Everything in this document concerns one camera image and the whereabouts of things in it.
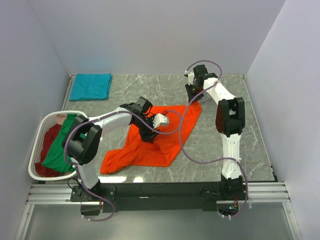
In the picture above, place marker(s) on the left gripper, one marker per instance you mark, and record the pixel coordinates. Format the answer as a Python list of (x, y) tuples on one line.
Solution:
[(148, 136)]

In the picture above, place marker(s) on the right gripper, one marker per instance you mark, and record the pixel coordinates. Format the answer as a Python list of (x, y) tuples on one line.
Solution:
[(188, 89)]

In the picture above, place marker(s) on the orange t-shirt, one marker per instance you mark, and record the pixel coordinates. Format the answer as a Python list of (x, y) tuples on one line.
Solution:
[(162, 151)]

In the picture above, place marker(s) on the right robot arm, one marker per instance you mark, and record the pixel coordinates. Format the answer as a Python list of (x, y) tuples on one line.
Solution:
[(229, 121)]

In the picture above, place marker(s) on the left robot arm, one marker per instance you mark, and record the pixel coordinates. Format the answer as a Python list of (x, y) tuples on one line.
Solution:
[(82, 140)]

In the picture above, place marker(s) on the black base beam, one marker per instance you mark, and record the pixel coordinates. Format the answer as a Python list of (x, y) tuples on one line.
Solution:
[(148, 205)]

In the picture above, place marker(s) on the folded teal t-shirt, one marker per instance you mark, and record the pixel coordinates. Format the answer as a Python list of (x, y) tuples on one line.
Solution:
[(91, 87)]

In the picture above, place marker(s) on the beige garment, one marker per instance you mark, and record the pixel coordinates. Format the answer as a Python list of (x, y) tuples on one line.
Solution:
[(60, 118)]

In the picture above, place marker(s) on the dark red t-shirt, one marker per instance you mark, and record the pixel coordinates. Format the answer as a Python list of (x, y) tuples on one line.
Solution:
[(51, 156)]

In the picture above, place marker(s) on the white laundry basket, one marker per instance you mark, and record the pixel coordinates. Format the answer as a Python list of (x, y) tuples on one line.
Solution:
[(47, 122)]

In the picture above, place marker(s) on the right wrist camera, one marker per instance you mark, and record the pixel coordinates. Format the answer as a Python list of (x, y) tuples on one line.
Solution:
[(190, 77)]

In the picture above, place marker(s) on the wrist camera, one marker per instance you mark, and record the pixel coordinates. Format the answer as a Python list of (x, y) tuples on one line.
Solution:
[(190, 77), (160, 120)]

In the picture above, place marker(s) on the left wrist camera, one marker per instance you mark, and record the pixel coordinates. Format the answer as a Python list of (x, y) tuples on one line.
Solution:
[(160, 120)]

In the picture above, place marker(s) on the aluminium frame rail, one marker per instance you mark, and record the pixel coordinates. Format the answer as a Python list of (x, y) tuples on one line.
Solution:
[(259, 192)]

